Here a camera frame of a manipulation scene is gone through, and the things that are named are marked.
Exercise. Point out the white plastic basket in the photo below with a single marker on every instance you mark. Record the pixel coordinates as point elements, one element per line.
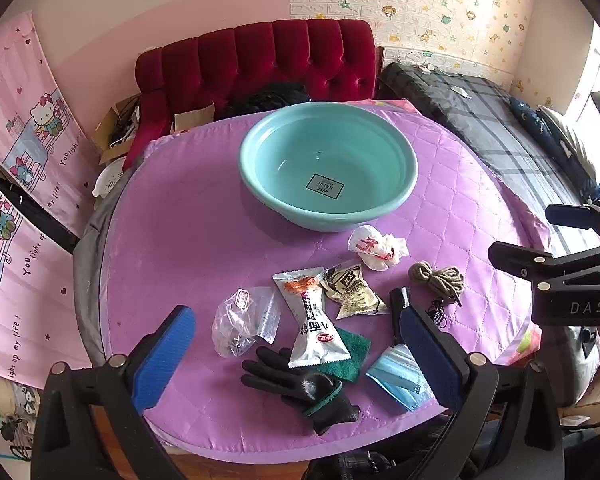
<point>107,177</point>

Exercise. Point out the red velvet sofa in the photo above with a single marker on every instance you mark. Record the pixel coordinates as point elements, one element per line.
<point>280,50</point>

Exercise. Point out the clear plastic bag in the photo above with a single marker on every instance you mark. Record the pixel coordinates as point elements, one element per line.
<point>235,320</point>

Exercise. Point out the small black packet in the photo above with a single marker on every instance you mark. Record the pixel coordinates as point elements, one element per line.
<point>397,310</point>

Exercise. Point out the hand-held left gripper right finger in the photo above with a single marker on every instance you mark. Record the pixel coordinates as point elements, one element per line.
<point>430,355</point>

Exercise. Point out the white paper scrap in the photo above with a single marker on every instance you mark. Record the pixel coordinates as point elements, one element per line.
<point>461,91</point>

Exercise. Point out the white plastic bag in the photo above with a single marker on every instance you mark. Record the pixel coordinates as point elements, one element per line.
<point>375,250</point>

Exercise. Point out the beige powder packet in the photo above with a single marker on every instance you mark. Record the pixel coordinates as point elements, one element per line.
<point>352,292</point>

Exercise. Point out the pink cartoon cat curtain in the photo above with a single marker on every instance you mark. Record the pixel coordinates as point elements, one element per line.
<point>10,270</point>
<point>30,110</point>

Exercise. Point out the green scouring pad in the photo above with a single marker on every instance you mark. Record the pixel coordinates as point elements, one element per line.
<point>352,347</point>

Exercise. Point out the black mesh cloth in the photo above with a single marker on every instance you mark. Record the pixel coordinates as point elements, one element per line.
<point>305,390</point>

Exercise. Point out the dark plaid bed blanket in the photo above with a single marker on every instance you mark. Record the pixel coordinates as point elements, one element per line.
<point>480,120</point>

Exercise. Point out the blue face mask packet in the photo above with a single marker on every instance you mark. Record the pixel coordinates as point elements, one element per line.
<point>390,375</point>

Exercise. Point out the grey cover under blanket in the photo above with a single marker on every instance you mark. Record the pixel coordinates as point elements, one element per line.
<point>87,260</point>

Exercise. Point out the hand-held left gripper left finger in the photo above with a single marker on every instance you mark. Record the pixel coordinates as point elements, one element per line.
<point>162,360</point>

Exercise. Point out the pale green cartoon poster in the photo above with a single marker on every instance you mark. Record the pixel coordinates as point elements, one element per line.
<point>5,410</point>

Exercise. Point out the cardboard piece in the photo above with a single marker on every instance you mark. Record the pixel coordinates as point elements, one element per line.
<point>192,117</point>

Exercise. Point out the white pillow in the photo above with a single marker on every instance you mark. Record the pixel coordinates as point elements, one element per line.
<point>575,145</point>

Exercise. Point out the small clear zip bag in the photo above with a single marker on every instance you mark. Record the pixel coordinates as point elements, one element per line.
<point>267,317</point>

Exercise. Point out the white snack packet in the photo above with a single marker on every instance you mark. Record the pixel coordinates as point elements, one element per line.
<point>312,330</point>

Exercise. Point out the cardboard box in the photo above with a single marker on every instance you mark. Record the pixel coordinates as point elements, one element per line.
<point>105,130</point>

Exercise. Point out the teal plastic basin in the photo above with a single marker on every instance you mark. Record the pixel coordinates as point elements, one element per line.
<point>280,200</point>

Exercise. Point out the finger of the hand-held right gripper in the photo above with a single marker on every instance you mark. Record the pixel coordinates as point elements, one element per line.
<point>525,260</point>
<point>570,216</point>

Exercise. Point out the navy patterned pillow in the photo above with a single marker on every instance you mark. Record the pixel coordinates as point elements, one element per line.
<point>545,130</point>

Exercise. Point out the purple quilted blanket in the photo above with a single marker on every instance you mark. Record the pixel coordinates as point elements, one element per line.
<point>180,240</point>

